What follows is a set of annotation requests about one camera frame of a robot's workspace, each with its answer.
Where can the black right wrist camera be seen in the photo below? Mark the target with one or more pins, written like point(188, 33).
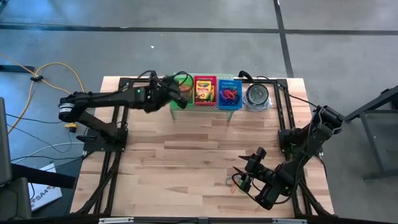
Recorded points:
point(268, 196)

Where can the black frame clamp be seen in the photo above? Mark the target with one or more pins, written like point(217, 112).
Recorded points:
point(245, 74)
point(152, 74)

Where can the green plastic basket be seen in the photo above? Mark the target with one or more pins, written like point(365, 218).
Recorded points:
point(190, 102)

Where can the yellow green crayon box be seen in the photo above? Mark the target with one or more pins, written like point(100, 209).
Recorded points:
point(203, 90)

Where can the black beam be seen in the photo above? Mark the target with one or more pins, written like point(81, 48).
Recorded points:
point(43, 175)

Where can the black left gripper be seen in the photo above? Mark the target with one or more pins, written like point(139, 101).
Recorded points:
point(168, 91)

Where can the red plastic basket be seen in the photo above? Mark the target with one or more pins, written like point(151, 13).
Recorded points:
point(205, 77)

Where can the blue plastic basket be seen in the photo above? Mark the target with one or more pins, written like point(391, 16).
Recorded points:
point(230, 83)

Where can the orange rubber band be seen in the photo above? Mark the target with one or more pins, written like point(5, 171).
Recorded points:
point(234, 188)
point(186, 88)

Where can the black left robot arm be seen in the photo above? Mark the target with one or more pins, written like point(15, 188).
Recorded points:
point(102, 98)

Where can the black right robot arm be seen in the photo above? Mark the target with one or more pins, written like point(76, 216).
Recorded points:
point(308, 149)

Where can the silver metal bracket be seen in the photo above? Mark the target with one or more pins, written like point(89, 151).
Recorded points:
point(116, 220)
point(289, 221)

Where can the pale green metal shelf riser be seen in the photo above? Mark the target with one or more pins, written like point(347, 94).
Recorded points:
point(202, 108)

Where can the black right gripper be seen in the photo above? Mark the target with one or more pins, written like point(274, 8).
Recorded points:
point(255, 168)

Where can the black metal table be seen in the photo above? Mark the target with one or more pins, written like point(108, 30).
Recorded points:
point(373, 143)

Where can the dark grey cabinet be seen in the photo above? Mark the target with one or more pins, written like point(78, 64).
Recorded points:
point(5, 140)

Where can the white cardboard box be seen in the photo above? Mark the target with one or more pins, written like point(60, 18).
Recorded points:
point(46, 196)

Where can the blue rubber band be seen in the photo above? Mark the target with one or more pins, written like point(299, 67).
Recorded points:
point(227, 181)

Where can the black floor bar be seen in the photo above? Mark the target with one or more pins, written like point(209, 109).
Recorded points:
point(17, 68)

